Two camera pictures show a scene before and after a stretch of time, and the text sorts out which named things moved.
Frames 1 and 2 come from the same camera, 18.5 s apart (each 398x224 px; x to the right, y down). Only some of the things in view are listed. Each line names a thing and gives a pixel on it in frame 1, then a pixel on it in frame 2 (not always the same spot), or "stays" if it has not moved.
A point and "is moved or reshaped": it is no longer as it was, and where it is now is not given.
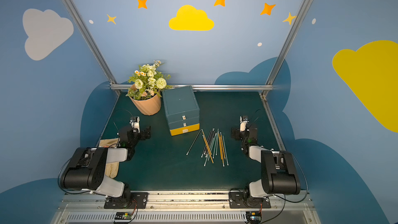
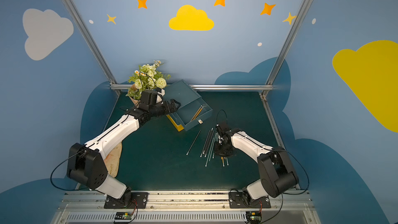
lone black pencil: x=194 y=142 stays
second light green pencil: x=215 y=135 stays
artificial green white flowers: x=147 y=81 stays
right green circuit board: x=253 y=217 stays
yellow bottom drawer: x=184 y=129 → x=179 y=127
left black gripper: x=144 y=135 → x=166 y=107
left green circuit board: x=124 y=215 stays
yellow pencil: x=218 y=135 is moved or reshaped
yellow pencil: x=207 y=146 → x=196 y=113
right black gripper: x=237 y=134 → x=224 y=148
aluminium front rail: x=187 y=208 stays
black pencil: x=207 y=143 stays
